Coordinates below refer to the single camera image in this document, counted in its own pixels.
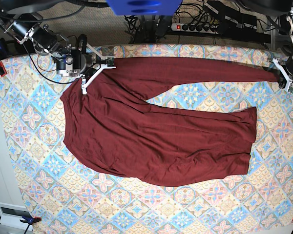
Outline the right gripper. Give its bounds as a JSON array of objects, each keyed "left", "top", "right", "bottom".
[{"left": 55, "top": 49, "right": 97, "bottom": 78}]

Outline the maroon t-shirt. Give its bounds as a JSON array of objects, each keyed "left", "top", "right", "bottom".
[{"left": 61, "top": 57, "right": 277, "bottom": 187}]

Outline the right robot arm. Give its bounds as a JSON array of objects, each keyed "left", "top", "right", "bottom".
[{"left": 0, "top": 0, "right": 103, "bottom": 80}]

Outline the white power strip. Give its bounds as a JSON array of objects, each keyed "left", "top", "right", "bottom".
[{"left": 170, "top": 23, "right": 217, "bottom": 34}]

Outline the patterned tablecloth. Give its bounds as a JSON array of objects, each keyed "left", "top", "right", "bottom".
[{"left": 0, "top": 55, "right": 293, "bottom": 234}]

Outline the left table clamp lower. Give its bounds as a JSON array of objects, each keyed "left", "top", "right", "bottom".
[{"left": 0, "top": 215, "right": 42, "bottom": 234}]

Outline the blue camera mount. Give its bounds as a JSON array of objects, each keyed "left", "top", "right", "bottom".
[{"left": 106, "top": 0, "right": 182, "bottom": 16}]

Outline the white wall vent panel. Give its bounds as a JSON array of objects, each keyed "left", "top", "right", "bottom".
[{"left": 0, "top": 202, "right": 30, "bottom": 231}]

